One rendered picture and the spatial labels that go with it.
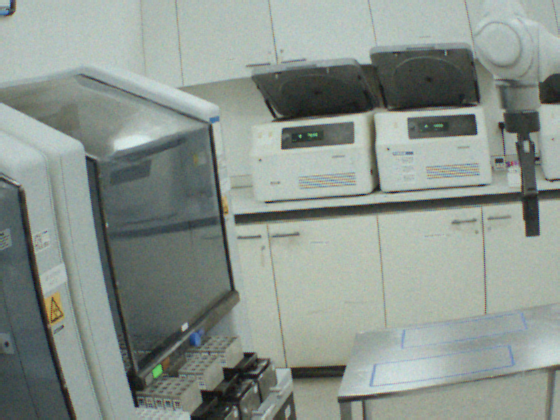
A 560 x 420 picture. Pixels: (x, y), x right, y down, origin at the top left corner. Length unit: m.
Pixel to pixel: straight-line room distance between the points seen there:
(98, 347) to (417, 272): 2.52
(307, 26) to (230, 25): 0.40
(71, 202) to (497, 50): 0.74
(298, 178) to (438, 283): 0.81
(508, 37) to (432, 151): 2.51
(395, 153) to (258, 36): 0.94
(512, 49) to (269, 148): 2.74
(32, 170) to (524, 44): 0.79
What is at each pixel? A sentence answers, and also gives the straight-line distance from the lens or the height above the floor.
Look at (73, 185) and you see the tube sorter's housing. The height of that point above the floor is 1.37.
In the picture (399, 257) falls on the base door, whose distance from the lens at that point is 3.71.
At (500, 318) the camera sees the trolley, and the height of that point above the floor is 0.82.
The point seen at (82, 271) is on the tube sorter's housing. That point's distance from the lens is 1.34.
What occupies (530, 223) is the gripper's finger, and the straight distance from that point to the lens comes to 1.33.
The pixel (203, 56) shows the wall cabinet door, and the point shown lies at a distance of 4.12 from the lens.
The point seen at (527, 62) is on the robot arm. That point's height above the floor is 1.49.
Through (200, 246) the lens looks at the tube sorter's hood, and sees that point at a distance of 1.81.
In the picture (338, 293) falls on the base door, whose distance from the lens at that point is 3.81.
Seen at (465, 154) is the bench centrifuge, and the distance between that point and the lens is 3.61.
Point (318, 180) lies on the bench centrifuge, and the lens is 3.71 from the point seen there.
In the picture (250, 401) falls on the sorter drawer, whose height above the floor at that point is 0.78.
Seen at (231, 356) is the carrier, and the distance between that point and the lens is 1.95.
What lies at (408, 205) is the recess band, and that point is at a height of 0.84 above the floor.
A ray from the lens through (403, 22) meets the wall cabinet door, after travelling 3.88.
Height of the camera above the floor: 1.50
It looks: 10 degrees down
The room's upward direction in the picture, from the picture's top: 7 degrees counter-clockwise
